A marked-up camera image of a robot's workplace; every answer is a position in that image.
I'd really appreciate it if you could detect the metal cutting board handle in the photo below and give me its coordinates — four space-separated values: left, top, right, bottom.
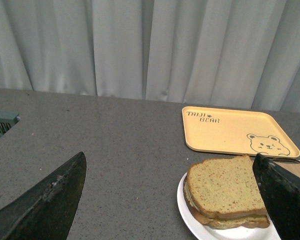
272 157 300 164

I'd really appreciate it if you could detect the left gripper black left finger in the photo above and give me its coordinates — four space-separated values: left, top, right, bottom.
0 152 87 240

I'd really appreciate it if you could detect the bamboo cutting board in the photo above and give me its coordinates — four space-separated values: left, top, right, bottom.
249 156 300 185

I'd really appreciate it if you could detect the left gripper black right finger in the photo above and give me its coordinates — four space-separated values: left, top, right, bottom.
252 153 300 240

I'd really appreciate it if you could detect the yellow bear serving tray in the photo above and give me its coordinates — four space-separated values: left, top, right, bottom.
182 106 300 159

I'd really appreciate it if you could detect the bread slice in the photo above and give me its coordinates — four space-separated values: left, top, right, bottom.
183 179 270 230
185 154 267 219

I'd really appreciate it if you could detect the grey pleated curtain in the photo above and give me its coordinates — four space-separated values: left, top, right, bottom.
0 0 300 113

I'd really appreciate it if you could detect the green slotted rack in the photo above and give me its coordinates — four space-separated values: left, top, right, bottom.
0 110 19 138

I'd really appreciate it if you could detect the white round plate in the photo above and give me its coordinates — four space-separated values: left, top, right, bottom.
177 175 280 240

